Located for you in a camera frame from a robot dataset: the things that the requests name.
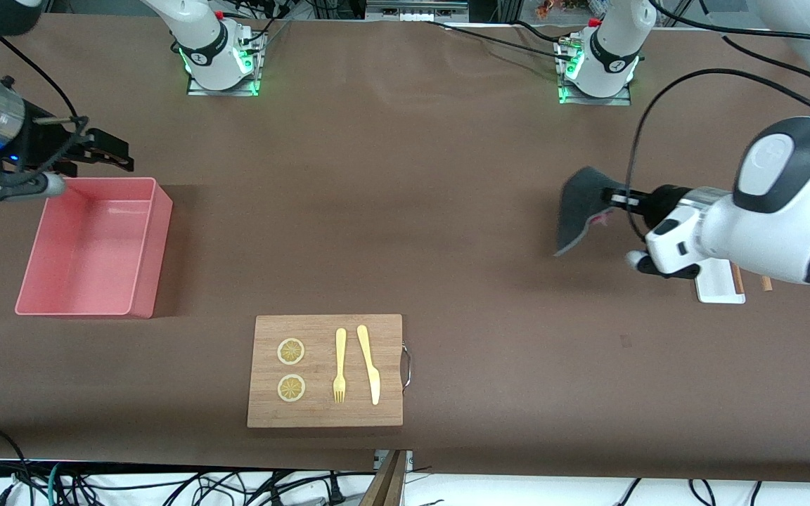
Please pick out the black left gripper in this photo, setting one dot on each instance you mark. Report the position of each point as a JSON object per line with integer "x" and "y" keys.
{"x": 664, "y": 199}

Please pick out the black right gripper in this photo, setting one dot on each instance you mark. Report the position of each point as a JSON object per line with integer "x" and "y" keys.
{"x": 50, "y": 149}

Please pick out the dark grey cloth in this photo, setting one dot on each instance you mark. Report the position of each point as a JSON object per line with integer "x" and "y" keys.
{"x": 577, "y": 207}

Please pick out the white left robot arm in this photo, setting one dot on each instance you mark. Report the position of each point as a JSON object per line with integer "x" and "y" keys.
{"x": 778, "y": 225}

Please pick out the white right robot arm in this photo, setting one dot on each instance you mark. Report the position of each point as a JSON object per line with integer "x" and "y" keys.
{"x": 201, "y": 42}

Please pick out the pink plastic bin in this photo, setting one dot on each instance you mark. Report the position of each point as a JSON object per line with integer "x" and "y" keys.
{"x": 92, "y": 249}

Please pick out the white rectangular tray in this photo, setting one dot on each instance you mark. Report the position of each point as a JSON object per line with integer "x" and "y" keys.
{"x": 718, "y": 288}

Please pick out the brown wooden stick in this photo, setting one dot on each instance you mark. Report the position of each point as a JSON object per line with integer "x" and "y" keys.
{"x": 738, "y": 281}
{"x": 766, "y": 284}

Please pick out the lemon slice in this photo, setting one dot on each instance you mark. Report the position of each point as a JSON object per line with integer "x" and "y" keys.
{"x": 291, "y": 388}
{"x": 291, "y": 351}

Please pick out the grey power strip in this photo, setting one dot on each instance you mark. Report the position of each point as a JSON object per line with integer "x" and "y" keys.
{"x": 412, "y": 10}

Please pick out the yellow plastic fork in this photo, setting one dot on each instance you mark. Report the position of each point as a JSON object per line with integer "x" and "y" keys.
{"x": 339, "y": 351}

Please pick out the yellow plastic knife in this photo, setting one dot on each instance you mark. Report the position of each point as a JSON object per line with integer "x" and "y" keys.
{"x": 370, "y": 365}

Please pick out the wooden cutting board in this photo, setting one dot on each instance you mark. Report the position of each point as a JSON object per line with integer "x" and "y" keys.
{"x": 324, "y": 414}

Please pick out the brown wooden stand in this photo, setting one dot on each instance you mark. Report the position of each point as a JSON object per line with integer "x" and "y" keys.
{"x": 387, "y": 486}

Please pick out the black power plug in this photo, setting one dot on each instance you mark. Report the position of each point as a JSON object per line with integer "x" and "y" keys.
{"x": 337, "y": 492}

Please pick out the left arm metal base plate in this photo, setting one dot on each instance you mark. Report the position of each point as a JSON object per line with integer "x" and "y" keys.
{"x": 626, "y": 100}

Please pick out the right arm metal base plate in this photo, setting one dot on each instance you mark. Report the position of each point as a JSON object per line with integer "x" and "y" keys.
{"x": 197, "y": 90}

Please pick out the small metal bracket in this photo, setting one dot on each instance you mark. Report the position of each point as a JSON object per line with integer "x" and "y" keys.
{"x": 409, "y": 460}

